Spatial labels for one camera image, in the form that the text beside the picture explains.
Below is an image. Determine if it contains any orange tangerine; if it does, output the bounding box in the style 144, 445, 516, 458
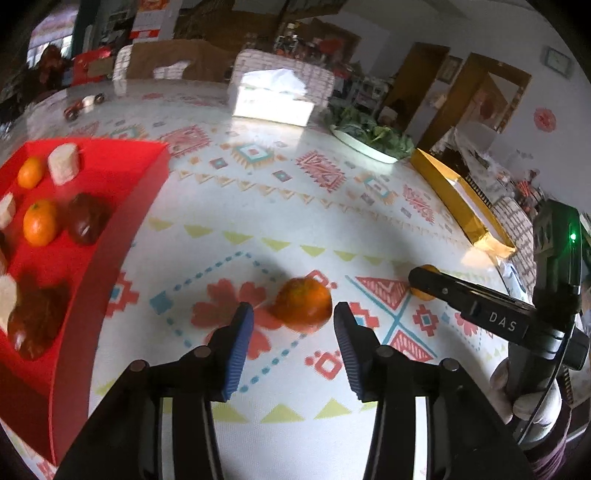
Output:
272, 277, 333, 333
17, 157, 47, 189
23, 199, 58, 246
411, 264, 437, 302

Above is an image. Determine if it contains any person's right forearm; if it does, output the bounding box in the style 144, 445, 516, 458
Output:
524, 406, 585, 480

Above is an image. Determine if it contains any square wall clock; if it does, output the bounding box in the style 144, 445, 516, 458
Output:
542, 46, 573, 77

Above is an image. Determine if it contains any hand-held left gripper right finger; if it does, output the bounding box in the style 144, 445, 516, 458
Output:
333, 302, 532, 480

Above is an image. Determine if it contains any white plate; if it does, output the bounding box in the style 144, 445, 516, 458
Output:
330, 124, 400, 164

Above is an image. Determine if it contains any white tissue box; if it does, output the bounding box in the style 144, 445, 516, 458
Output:
228, 68, 317, 126

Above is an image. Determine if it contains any gold cardboard box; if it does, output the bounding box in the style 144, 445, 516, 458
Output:
410, 148, 517, 258

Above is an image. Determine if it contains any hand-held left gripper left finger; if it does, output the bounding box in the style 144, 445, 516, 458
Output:
55, 302, 256, 480

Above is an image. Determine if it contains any red gift carton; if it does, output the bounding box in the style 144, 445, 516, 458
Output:
71, 48, 114, 86

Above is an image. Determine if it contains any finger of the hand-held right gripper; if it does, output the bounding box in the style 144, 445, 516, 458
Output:
407, 264, 467, 309

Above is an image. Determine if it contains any person's right hand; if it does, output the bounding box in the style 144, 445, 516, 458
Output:
489, 357, 563, 444

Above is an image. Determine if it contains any dark red apple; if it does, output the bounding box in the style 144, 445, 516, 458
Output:
7, 277, 70, 361
68, 193, 112, 245

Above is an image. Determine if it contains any white foam fruit piece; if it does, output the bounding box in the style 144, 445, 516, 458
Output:
0, 193, 16, 229
47, 143, 84, 185
0, 275, 18, 333

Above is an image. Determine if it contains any red cardboard box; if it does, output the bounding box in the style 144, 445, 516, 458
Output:
0, 140, 171, 464

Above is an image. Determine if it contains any red round wall decoration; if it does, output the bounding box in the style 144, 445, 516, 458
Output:
533, 107, 557, 134

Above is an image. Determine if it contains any black cable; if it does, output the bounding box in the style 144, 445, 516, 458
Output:
521, 323, 575, 445

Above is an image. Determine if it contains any wall calendar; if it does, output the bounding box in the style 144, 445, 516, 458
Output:
129, 0, 172, 42

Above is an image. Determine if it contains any plate of green vegetables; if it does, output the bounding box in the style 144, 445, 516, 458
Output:
325, 106, 414, 158

